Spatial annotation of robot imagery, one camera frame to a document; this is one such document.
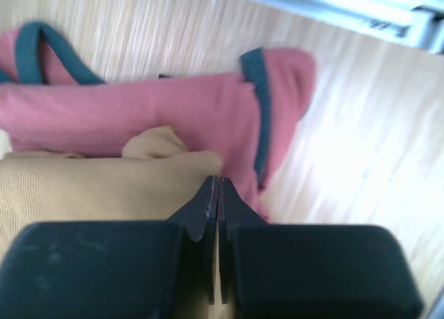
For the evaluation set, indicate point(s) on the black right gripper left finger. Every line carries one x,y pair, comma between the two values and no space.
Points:
115,269

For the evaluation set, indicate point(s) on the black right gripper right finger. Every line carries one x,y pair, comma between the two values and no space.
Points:
309,271

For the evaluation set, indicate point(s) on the tan brown garment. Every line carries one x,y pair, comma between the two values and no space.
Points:
155,175

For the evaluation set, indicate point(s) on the red graphic tank top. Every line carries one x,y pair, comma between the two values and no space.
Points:
51,101

